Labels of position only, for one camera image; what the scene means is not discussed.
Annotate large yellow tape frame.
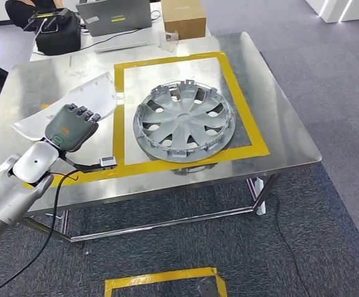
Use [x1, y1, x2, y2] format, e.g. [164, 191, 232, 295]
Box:
[113, 51, 271, 178]

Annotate white laptop desk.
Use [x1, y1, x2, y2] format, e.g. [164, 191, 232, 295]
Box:
[30, 2, 212, 62]

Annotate brown cardboard box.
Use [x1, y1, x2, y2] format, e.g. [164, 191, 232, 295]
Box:
[161, 0, 207, 41]

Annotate clear plastic container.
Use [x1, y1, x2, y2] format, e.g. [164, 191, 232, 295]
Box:
[159, 30, 180, 53]

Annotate stainless steel workbench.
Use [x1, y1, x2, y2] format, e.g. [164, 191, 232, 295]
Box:
[0, 32, 323, 244]

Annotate grey laptop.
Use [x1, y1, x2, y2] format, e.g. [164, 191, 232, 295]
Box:
[76, 0, 155, 52]

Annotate black equipment bag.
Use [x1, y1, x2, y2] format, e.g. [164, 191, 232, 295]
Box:
[24, 7, 82, 56]

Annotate white plastic body panel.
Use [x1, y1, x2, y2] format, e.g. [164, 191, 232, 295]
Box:
[11, 72, 118, 142]

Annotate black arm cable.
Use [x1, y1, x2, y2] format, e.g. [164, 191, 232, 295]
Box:
[0, 170, 79, 297]

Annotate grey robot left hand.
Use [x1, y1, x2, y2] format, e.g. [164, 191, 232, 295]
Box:
[45, 103, 102, 153]

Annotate grey plastic wheel hubcap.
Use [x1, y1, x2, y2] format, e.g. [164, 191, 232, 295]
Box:
[133, 80, 237, 163]

